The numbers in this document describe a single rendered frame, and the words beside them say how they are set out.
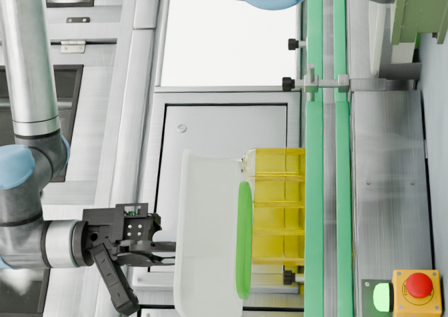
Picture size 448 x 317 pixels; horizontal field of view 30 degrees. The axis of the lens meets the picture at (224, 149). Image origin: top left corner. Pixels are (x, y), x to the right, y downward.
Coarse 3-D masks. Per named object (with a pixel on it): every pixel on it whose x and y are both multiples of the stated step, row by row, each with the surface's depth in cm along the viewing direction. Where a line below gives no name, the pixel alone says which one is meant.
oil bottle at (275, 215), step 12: (264, 204) 160; (276, 204) 159; (288, 204) 159; (300, 204) 159; (264, 216) 158; (276, 216) 158; (288, 216) 158; (300, 216) 158; (276, 228) 158; (288, 228) 158; (300, 228) 157
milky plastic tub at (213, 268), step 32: (192, 160) 114; (224, 160) 114; (192, 192) 112; (224, 192) 112; (192, 224) 110; (224, 224) 110; (192, 256) 108; (224, 256) 108; (192, 288) 107; (224, 288) 107
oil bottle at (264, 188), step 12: (252, 180) 163; (264, 180) 162; (276, 180) 162; (288, 180) 162; (300, 180) 162; (252, 192) 161; (264, 192) 161; (276, 192) 161; (288, 192) 161; (300, 192) 160
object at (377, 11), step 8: (376, 8) 166; (384, 8) 143; (376, 16) 166; (384, 16) 144; (376, 24) 146; (376, 32) 147; (376, 40) 149; (376, 48) 151; (376, 56) 153; (376, 64) 155; (376, 72) 158
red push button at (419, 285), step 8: (416, 272) 127; (408, 280) 126; (416, 280) 126; (424, 280) 126; (408, 288) 126; (416, 288) 125; (424, 288) 125; (432, 288) 126; (416, 296) 125; (424, 296) 125
